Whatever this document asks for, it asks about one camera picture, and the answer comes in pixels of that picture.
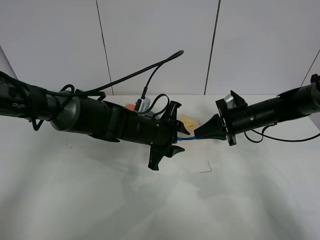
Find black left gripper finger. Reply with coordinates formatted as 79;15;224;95
170;145;185;158
176;120;190;136

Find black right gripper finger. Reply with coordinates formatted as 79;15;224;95
196;133;227;141
194;114;223;137

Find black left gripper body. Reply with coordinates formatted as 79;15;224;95
148;101;182;171

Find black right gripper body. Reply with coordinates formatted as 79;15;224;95
216;90;248;146

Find clear zip bag blue zipper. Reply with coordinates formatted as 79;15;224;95
177;114;201;141

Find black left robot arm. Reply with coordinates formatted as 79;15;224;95
0;72;189;171

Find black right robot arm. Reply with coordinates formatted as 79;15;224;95
194;74;320;146

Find orange fruit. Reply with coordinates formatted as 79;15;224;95
125;103;136;112

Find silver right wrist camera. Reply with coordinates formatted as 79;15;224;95
223;94;237;110

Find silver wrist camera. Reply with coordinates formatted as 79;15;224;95
134;97;151;113
223;94;237;110

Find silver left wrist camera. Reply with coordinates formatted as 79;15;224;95
134;97;151;113

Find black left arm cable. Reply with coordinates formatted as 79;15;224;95
32;50;186;131

